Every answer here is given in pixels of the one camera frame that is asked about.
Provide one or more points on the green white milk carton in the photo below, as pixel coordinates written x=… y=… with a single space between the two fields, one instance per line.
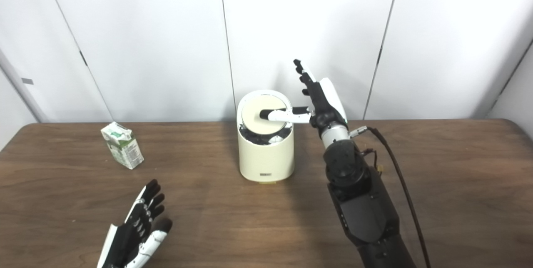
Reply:
x=125 y=149

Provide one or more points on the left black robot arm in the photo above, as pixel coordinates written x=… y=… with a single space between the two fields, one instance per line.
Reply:
x=366 y=214

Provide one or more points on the round cream bin lid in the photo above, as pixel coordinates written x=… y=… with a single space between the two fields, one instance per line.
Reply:
x=252 y=113

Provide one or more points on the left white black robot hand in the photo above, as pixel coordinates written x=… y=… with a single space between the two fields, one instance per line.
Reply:
x=125 y=243

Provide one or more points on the grey wall tag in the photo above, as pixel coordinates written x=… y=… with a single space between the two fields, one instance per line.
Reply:
x=27 y=81

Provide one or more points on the black bin liner bag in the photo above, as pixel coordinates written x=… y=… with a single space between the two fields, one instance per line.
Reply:
x=256 y=138

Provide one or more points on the cream-colored bin body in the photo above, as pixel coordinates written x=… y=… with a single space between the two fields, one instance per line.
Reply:
x=264 y=159

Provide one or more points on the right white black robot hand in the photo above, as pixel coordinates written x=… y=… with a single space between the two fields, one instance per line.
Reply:
x=329 y=105

